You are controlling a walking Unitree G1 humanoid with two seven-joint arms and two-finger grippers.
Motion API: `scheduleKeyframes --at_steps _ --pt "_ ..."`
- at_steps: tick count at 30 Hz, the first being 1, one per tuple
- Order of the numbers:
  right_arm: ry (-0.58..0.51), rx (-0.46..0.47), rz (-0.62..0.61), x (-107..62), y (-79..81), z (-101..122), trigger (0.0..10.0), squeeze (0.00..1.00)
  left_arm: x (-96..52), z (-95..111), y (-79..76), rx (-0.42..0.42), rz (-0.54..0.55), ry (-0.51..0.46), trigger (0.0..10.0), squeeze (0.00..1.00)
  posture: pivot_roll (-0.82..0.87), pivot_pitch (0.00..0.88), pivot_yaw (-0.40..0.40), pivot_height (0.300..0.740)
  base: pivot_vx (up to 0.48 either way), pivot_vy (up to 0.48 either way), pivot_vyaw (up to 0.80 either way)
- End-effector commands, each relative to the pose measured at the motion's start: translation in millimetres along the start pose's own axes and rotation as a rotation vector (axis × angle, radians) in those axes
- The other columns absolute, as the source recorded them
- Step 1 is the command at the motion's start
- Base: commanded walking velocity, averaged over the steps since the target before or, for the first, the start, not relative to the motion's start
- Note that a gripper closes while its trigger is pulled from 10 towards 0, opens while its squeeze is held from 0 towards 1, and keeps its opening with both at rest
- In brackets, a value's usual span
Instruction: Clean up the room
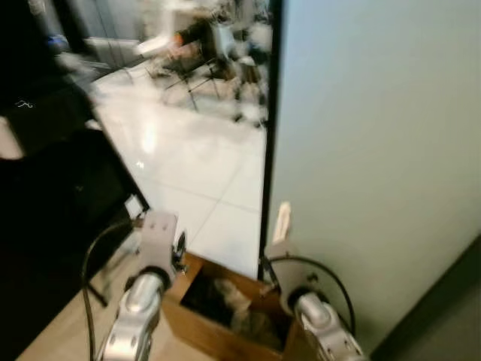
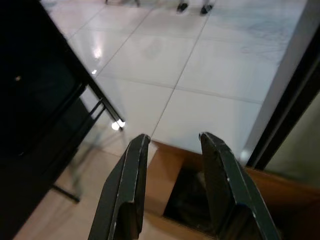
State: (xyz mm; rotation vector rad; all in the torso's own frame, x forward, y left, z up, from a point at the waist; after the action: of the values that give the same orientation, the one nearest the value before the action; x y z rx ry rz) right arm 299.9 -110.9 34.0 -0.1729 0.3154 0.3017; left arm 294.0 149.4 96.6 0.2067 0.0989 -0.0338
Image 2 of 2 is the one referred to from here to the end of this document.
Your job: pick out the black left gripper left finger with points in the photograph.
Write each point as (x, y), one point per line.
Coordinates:
(125, 180)

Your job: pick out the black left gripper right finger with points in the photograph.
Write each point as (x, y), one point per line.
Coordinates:
(225, 180)

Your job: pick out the brown cardboard box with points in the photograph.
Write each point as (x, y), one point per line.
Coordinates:
(162, 170)

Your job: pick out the black framed door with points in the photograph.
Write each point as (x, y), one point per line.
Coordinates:
(287, 107)

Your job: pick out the black shoe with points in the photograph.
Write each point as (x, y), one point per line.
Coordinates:
(206, 9)
(182, 7)

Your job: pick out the black metal frame table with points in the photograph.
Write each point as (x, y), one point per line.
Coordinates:
(30, 75)

